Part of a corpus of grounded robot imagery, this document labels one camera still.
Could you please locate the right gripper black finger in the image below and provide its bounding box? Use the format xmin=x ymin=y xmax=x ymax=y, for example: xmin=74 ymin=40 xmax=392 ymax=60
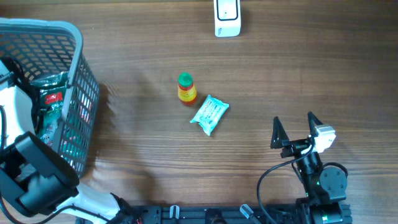
xmin=307 ymin=111 xmax=323 ymax=136
xmin=270 ymin=116 xmax=289 ymax=149

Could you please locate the teal wet wipes packet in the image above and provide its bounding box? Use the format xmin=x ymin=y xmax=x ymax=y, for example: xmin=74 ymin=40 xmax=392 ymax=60
xmin=190 ymin=95 xmax=229 ymax=136

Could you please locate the sriracha bottle with green cap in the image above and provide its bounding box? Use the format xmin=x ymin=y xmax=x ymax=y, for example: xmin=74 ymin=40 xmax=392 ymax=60
xmin=177 ymin=72 xmax=197 ymax=106

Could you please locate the green 3M wipes pouch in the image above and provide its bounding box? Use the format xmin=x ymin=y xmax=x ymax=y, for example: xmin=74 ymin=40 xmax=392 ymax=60
xmin=30 ymin=72 xmax=68 ymax=147

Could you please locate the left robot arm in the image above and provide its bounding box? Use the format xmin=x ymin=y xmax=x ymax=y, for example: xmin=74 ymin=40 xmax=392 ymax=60
xmin=1 ymin=110 xmax=140 ymax=223

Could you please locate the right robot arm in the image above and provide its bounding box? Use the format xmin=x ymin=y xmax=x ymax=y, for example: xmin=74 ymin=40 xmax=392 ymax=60
xmin=267 ymin=112 xmax=353 ymax=224

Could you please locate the white barcode scanner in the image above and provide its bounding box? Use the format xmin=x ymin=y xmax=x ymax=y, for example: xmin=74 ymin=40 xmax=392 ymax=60
xmin=213 ymin=0 xmax=241 ymax=38

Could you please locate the grey plastic shopping basket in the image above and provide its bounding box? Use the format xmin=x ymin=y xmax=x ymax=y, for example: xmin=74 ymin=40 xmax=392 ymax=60
xmin=1 ymin=18 xmax=100 ymax=177

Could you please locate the black right camera cable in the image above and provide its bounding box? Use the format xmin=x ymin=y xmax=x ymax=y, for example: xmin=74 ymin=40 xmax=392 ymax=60
xmin=256 ymin=136 xmax=315 ymax=224

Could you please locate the black camera cable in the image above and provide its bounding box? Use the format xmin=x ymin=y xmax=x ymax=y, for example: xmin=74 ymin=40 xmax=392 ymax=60
xmin=0 ymin=105 xmax=113 ymax=224
xmin=256 ymin=136 xmax=315 ymax=224

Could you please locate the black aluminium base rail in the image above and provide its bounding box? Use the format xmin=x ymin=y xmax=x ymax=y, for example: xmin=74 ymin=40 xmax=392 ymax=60
xmin=75 ymin=203 xmax=353 ymax=224

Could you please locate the black left camera cable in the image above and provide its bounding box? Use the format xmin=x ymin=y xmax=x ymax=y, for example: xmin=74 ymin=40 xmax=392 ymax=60
xmin=0 ymin=105 xmax=113 ymax=224

